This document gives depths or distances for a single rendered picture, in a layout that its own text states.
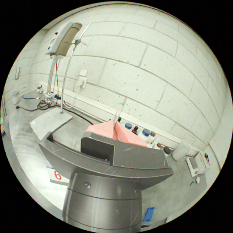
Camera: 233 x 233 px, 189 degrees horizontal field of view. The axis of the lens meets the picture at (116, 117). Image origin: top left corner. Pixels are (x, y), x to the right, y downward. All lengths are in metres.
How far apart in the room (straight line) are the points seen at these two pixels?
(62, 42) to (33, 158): 0.52
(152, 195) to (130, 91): 0.63
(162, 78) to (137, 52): 0.24
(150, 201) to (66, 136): 0.53
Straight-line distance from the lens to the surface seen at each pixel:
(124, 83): 0.54
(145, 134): 0.45
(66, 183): 0.34
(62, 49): 0.43
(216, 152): 1.40
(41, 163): 0.40
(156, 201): 0.46
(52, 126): 0.51
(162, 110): 0.60
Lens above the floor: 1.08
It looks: 27 degrees down
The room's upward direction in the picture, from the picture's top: 22 degrees clockwise
